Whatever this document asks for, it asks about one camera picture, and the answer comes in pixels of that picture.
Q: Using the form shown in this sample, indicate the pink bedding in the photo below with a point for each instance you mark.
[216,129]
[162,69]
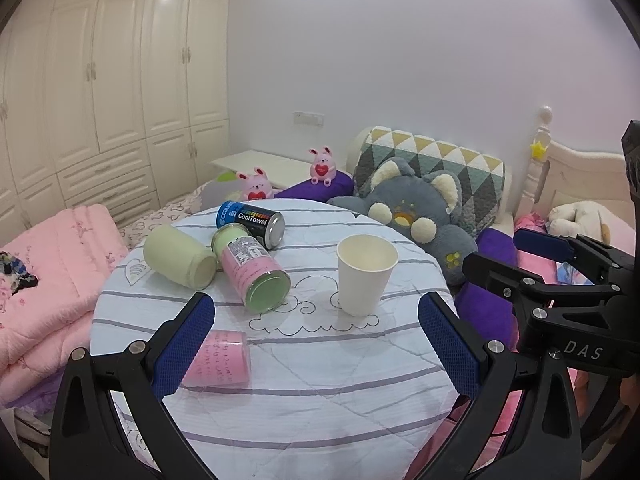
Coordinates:
[530,265]

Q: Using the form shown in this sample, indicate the triangle patterned cushion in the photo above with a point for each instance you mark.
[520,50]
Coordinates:
[450,155]

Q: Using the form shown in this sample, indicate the cream wardrobe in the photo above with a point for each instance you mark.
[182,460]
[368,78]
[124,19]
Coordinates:
[115,75]

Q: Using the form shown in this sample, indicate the pale green cup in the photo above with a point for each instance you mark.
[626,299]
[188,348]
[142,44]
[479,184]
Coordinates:
[172,255]

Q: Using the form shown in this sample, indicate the yellow star ornament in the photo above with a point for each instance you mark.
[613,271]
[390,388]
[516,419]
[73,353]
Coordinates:
[538,149]

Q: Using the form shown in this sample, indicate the white paper cup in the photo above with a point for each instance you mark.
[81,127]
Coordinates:
[362,285]

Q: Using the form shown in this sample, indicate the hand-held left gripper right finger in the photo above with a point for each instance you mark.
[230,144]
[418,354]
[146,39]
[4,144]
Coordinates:
[447,350]

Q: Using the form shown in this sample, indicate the black and blue can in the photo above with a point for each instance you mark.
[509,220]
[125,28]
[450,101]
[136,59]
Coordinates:
[245,220]

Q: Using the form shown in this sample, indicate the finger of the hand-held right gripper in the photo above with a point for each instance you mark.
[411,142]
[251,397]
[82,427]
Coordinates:
[495,272]
[542,244]

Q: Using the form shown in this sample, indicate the grey cat plush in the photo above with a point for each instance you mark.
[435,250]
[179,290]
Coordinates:
[400,195]

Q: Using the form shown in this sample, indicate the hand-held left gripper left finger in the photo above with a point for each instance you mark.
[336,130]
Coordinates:
[182,347]

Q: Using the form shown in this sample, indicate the cream bed headboard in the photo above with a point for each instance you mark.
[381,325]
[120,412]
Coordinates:
[575,175]

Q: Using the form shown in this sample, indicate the pink rabbit plush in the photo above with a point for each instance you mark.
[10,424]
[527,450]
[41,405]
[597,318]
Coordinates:
[322,166]
[256,185]

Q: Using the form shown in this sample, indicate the dark patterned cloth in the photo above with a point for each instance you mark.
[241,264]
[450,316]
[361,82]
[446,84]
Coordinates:
[17,272]

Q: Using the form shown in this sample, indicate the pink labelled green bottle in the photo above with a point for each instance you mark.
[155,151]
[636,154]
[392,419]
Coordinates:
[250,270]

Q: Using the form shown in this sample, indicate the pink quilted blanket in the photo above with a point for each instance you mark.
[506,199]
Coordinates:
[60,310]

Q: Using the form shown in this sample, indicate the clear pink cup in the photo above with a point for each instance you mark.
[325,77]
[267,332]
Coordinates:
[225,360]

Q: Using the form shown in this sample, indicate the purple pillow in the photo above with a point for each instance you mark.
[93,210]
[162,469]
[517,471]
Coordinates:
[320,187]
[492,245]

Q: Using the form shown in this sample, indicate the white wall socket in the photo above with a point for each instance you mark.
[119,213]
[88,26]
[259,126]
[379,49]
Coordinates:
[308,118]

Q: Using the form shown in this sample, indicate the cream plush toy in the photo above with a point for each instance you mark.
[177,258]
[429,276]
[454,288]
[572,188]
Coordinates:
[585,217]

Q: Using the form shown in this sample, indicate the white bedside table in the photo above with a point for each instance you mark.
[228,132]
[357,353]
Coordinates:
[265,162]

